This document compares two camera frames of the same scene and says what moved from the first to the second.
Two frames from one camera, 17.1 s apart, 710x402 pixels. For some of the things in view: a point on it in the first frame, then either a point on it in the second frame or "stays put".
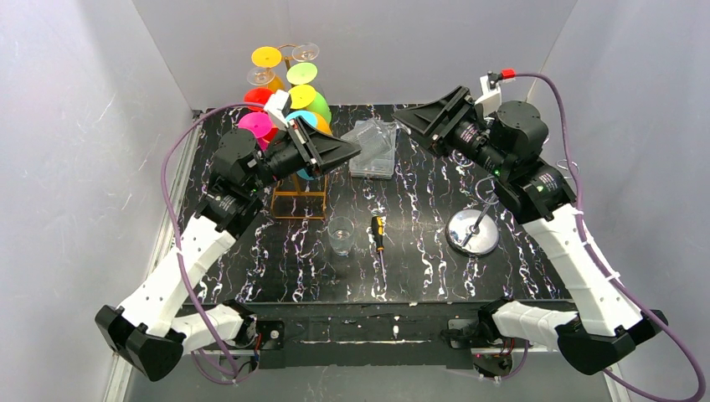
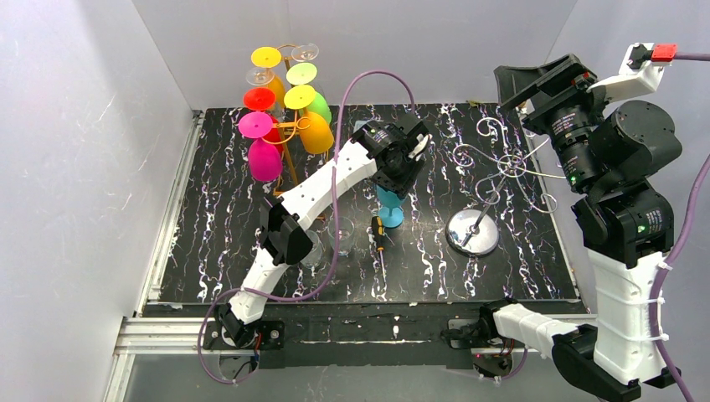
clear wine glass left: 260,76 stays put
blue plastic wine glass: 311,118 to 390,207
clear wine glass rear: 305,52 stays put
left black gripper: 306,149 to 396,181
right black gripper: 448,121 to 553,82
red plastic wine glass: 259,95 stays put
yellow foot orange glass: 269,57 stays put
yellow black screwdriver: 378,232 stays put
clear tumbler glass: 341,231 stays put
